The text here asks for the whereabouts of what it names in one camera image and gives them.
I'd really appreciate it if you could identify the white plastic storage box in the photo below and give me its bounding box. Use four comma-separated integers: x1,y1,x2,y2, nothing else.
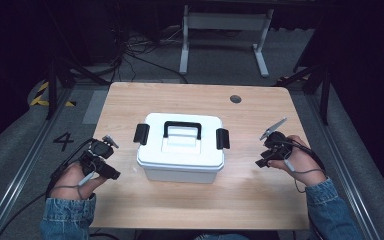
142,165,220,185

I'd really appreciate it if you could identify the white metal table frame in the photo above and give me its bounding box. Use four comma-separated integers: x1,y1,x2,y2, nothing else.
178,4,275,79

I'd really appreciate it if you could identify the person's right hand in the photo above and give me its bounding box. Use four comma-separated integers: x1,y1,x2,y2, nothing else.
268,134,328,187

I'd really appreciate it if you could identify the person's denim lap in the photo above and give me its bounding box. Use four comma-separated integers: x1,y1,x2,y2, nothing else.
193,233,249,240

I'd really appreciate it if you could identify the bundle of black floor cables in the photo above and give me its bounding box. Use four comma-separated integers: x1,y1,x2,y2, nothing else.
111,26,189,85

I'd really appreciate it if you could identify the aluminium floor rail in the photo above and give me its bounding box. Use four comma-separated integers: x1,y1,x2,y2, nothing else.
0,87,74,240
304,93,383,240

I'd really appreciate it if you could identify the grey right wrist lanyard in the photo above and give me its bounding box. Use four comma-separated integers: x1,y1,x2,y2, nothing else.
282,158,327,194

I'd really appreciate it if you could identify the black lid handle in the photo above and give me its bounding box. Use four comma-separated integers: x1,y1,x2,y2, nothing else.
162,120,203,141

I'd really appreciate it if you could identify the grey left wrist lanyard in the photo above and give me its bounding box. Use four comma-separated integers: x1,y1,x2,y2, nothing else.
50,170,97,201

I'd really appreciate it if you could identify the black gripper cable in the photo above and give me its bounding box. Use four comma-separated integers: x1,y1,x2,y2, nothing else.
0,137,95,240
277,137,328,174

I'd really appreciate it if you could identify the white box lid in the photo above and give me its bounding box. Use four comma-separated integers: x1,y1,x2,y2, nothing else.
136,112,226,173

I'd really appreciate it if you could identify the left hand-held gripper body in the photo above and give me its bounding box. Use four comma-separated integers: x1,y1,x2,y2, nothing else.
78,134,121,177

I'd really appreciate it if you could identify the black box latch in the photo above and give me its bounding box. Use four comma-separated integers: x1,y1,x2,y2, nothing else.
132,123,151,146
215,127,231,151

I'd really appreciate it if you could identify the yellow black floor tape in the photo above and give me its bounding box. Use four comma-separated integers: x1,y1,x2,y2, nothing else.
29,81,77,108

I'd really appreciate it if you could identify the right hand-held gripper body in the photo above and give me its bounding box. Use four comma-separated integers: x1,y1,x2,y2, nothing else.
259,116,294,161

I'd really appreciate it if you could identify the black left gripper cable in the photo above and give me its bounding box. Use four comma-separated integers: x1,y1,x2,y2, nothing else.
0,137,95,240

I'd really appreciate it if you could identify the black metal stand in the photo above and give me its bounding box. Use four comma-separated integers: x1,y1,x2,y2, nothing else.
273,61,332,127
45,56,112,121

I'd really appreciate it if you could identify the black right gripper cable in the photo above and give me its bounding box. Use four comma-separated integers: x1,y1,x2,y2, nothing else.
277,137,328,174

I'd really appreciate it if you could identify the person's left hand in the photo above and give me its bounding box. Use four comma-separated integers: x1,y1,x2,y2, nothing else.
49,161,108,201

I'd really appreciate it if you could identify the grey wrist lanyard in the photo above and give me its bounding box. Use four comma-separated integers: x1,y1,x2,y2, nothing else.
50,170,97,201
282,158,327,194

